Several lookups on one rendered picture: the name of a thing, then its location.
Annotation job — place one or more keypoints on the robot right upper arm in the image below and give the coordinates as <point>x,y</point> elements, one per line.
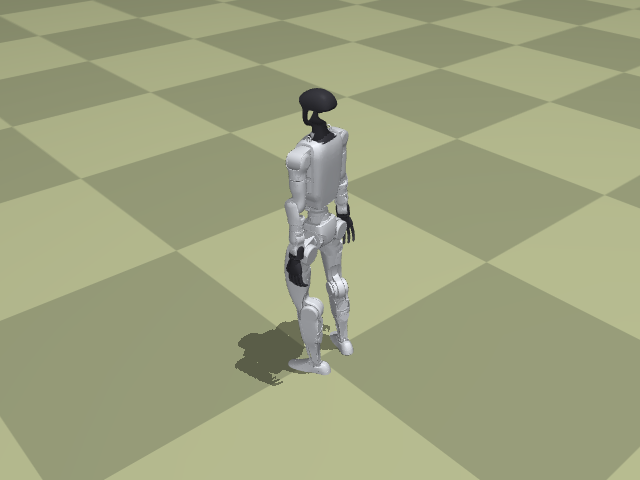
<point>344,135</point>

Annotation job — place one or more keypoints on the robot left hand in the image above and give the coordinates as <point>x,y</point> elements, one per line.
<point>294,268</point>

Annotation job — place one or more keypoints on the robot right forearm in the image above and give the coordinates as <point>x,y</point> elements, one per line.
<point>341,199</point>

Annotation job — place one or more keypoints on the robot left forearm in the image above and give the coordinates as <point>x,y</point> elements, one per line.
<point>296,227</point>

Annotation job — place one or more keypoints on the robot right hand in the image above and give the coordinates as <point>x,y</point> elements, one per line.
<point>349,222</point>

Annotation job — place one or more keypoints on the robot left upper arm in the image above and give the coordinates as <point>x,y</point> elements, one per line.
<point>297,162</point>

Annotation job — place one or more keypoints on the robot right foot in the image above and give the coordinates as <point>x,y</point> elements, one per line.
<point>345,347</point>

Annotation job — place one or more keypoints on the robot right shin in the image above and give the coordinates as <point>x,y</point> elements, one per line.
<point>340,311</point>

